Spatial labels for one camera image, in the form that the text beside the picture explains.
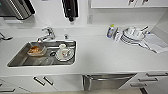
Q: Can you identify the stainless steel dishwasher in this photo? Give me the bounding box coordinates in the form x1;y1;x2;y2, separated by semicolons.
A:
81;72;138;92

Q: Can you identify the white cup on saucer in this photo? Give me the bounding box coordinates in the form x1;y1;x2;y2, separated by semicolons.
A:
55;42;75;62

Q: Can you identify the small chrome sink knob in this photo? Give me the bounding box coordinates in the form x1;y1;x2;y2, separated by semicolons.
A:
63;32;70;41

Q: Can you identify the white dish soap bottle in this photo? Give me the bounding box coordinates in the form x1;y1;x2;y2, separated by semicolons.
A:
106;22;116;40

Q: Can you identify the small white bottle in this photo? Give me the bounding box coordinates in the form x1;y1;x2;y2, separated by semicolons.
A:
114;29;122;42

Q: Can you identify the chrome faucet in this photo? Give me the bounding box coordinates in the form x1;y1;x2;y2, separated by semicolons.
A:
35;26;56;44

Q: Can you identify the black soap dispenser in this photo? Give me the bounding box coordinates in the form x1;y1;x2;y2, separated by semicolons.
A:
60;0;81;24

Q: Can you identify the white two-door sink cabinet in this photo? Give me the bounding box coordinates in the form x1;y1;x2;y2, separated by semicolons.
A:
19;74;85;94

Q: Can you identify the bowl with orange sponge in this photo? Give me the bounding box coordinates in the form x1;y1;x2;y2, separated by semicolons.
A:
26;44;48;57

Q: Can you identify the steel sink basin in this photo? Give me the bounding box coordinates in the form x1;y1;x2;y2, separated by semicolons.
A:
6;39;78;69

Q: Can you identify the white wall outlet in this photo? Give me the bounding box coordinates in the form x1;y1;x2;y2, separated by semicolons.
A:
86;14;95;25

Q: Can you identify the white wall cabinet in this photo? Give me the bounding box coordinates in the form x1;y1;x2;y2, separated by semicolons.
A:
90;0;168;10

